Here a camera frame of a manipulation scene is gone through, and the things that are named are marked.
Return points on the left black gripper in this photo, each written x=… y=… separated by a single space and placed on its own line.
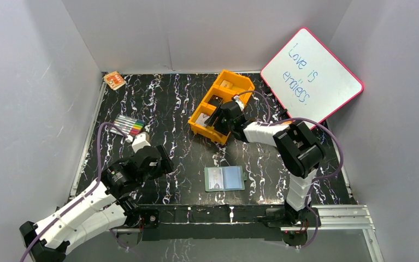
x=163 y=159

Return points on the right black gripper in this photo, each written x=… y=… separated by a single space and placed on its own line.
x=210 y=121

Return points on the silver card stack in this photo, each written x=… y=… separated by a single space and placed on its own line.
x=201 y=120

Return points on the yellow three-compartment bin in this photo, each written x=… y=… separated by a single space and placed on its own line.
x=240 y=84

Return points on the silver credit card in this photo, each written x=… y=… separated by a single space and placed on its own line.
x=215 y=178

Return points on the green card holder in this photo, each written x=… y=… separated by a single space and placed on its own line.
x=233 y=179

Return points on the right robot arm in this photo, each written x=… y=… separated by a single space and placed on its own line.
x=299 y=150

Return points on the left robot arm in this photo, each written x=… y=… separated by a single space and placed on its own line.
x=102 y=206

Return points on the black card stack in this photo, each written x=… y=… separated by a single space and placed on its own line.
x=215 y=101

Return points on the gold card stack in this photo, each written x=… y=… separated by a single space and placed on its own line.
x=226 y=84

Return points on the small orange card box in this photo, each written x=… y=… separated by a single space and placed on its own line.
x=114 y=80

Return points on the pack of coloured markers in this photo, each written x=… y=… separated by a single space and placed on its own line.
x=131 y=126

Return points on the pink-framed whiteboard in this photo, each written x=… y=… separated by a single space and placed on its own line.
x=308 y=80

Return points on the black mounting plate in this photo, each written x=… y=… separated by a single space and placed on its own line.
x=265 y=222

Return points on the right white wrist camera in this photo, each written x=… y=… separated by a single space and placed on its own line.
x=239 y=102

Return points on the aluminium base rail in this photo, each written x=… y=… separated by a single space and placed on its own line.
x=342 y=217

